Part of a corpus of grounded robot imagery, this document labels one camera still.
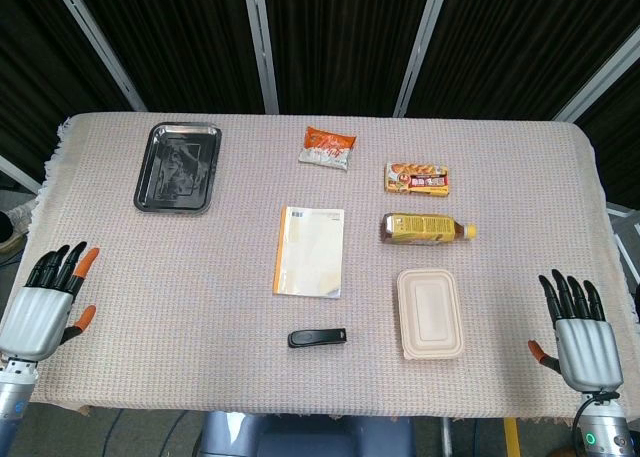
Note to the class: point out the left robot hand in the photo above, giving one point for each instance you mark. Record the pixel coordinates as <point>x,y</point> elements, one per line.
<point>37,312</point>

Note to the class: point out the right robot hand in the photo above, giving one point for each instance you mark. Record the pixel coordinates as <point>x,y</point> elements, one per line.
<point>585,339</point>

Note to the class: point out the black stapler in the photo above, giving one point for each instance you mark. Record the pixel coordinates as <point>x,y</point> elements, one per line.
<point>317,337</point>

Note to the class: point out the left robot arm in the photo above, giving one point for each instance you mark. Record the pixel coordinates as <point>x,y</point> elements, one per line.
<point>15,392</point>

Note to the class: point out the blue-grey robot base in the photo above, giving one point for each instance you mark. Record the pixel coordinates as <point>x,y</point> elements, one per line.
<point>305,434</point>

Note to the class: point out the white notebook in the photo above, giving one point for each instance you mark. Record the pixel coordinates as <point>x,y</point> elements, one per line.
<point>310,252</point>

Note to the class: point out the beige lidded food container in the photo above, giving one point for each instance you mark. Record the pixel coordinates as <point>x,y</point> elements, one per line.
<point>430,314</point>

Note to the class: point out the pink woven tablecloth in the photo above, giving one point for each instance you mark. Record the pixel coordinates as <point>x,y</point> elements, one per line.
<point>200,297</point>

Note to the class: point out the yellow label tea bottle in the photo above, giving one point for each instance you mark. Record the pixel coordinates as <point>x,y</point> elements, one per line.
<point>425,228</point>

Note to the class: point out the black metal tray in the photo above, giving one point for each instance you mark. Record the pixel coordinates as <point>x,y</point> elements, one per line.
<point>177,167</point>

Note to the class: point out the orange food box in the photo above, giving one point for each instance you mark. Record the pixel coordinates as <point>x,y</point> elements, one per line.
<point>417,179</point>

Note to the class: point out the orange and white snack bag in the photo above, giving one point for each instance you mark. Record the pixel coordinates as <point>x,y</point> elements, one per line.
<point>327,148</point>

